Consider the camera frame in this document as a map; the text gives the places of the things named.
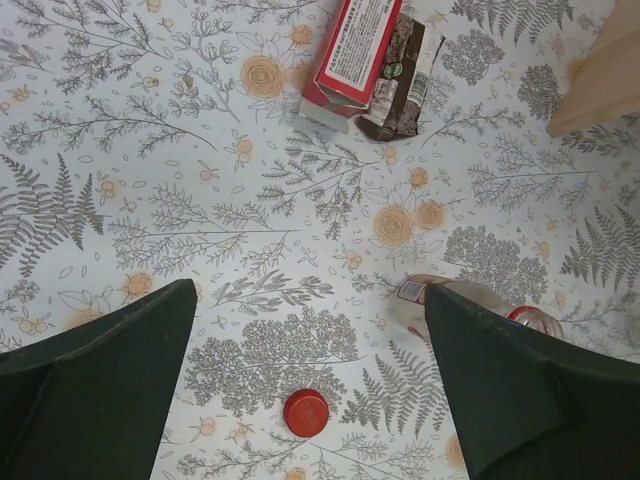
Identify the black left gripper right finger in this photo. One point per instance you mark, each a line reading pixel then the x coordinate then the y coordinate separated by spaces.
pixel 526 405

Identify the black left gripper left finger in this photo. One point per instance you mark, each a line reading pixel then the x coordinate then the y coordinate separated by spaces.
pixel 92 402

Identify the red bottle cap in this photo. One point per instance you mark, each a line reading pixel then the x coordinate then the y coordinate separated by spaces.
pixel 306 413

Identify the floral table mat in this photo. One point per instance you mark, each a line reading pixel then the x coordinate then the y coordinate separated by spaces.
pixel 145 141

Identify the wooden shelf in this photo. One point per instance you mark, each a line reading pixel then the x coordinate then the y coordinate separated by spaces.
pixel 607 84

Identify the brown snack bar wrapper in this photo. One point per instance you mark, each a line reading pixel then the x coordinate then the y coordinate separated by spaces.
pixel 402 83

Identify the red cardboard box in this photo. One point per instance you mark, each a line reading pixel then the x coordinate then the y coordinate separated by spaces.
pixel 341 81

